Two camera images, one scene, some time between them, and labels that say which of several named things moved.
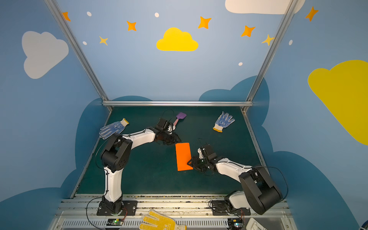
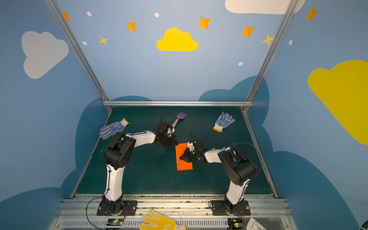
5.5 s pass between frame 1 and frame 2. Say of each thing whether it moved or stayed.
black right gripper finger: moved
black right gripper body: moved
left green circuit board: stayed
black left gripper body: stayed
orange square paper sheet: stayed
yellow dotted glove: stayed
